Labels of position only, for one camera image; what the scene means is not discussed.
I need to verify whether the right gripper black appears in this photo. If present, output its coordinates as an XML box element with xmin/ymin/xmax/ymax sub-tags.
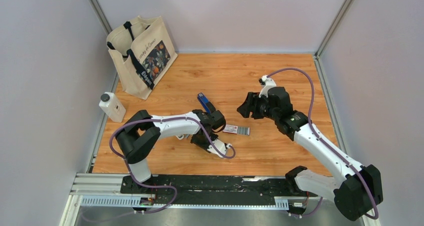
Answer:
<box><xmin>236</xmin><ymin>92</ymin><xmax>279</xmax><ymax>122</ymax></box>

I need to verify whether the blue stapler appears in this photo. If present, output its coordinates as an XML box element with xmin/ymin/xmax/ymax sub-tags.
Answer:
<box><xmin>197</xmin><ymin>93</ymin><xmax>216</xmax><ymax>113</ymax></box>

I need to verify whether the white stapler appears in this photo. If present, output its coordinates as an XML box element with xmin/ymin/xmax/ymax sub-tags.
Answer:
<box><xmin>176</xmin><ymin>134</ymin><xmax>185</xmax><ymax>140</ymax></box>

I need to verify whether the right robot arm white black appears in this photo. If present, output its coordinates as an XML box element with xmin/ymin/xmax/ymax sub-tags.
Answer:
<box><xmin>237</xmin><ymin>86</ymin><xmax>383</xmax><ymax>221</ymax></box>

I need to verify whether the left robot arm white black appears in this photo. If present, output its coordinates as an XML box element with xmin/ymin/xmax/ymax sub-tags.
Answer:
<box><xmin>110</xmin><ymin>109</ymin><xmax>233</xmax><ymax>194</ymax></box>

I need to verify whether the red white staple box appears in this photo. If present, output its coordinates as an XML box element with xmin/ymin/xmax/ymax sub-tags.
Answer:
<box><xmin>223</xmin><ymin>124</ymin><xmax>251</xmax><ymax>136</ymax></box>

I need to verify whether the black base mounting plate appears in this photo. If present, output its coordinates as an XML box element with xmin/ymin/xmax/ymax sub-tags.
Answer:
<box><xmin>120</xmin><ymin>174</ymin><xmax>319</xmax><ymax>215</ymax></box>

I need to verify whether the white bottle black cap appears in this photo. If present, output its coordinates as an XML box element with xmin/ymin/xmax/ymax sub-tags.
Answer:
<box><xmin>98</xmin><ymin>92</ymin><xmax>126</xmax><ymax>123</ymax></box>

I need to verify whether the beige canvas tote bag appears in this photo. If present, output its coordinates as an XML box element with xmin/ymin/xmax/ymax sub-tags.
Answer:
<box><xmin>106</xmin><ymin>16</ymin><xmax>178</xmax><ymax>100</ymax></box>

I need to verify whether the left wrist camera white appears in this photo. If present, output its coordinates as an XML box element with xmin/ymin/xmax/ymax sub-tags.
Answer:
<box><xmin>207</xmin><ymin>139</ymin><xmax>232</xmax><ymax>158</ymax></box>

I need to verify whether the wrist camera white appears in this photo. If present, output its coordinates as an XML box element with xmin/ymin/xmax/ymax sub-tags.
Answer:
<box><xmin>207</xmin><ymin>139</ymin><xmax>232</xmax><ymax>158</ymax></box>
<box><xmin>258</xmin><ymin>75</ymin><xmax>277</xmax><ymax>98</ymax></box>

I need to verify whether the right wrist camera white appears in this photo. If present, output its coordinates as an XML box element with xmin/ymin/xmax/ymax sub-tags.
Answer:
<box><xmin>258</xmin><ymin>75</ymin><xmax>277</xmax><ymax>98</ymax></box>

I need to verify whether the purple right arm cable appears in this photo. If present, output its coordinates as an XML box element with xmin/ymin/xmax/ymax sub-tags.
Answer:
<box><xmin>259</xmin><ymin>67</ymin><xmax>380</xmax><ymax>220</ymax></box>

